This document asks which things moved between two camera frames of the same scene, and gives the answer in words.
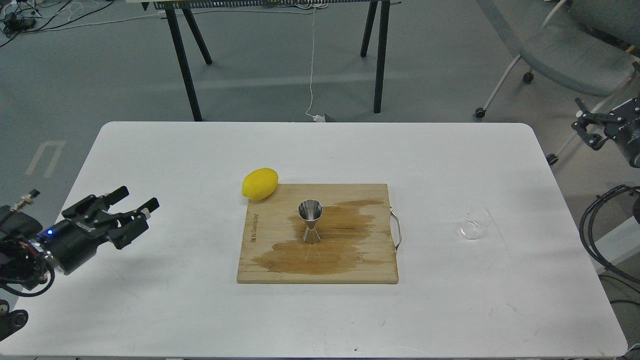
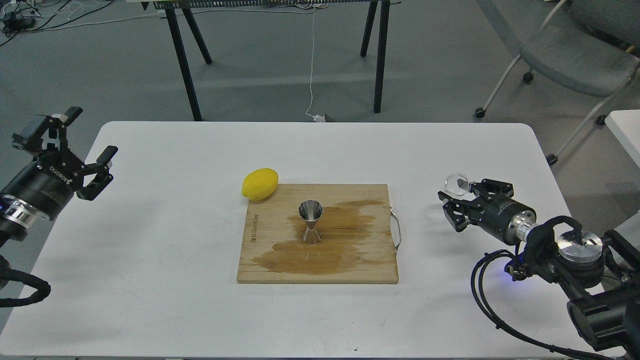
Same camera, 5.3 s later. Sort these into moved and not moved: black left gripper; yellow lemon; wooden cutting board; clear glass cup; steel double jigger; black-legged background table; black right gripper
Moved: clear glass cup; black left gripper; black right gripper
Not moved: yellow lemon; black-legged background table; wooden cutting board; steel double jigger
